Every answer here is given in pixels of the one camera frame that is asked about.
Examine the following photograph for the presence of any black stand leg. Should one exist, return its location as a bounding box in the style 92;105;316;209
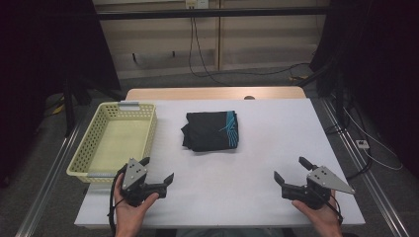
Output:
62;77;77;138

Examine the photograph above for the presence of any white floor cable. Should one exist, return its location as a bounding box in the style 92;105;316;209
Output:
342;106;404;172

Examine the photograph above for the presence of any wooden table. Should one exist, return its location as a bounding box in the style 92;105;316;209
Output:
126;86;307;102

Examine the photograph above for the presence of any white wall outlet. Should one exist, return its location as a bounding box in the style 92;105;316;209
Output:
185;0;210;10

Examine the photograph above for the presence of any folded black garment blue print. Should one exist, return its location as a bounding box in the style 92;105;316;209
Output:
180;110;240;153

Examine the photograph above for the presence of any black horizontal metal bar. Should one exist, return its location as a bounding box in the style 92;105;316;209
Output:
96;6;331;21

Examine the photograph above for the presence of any person's left hand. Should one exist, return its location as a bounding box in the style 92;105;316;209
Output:
113;174;160;237

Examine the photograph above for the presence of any person's right hand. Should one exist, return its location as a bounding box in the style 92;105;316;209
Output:
291;190;344;237

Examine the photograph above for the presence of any black floor cable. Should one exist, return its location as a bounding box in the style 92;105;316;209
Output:
324;95;374;181

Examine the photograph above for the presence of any pale yellow plastic basket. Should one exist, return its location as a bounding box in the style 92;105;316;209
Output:
66;101;158;184

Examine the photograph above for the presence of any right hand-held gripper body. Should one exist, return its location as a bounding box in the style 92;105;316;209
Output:
282;165;357;211

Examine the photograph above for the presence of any black curtain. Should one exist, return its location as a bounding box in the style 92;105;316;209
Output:
0;0;122;190
308;0;419;181

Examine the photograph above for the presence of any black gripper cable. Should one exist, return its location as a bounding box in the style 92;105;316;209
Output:
107;163;128;237
315;188;345;225

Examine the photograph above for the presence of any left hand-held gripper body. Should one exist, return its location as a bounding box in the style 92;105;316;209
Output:
120;158;168;207

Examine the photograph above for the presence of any metal floor rail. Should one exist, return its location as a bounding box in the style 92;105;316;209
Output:
319;98;412;237
15;119;84;237

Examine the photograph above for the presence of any black hanging cable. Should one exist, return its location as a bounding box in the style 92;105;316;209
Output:
188;17;311;86

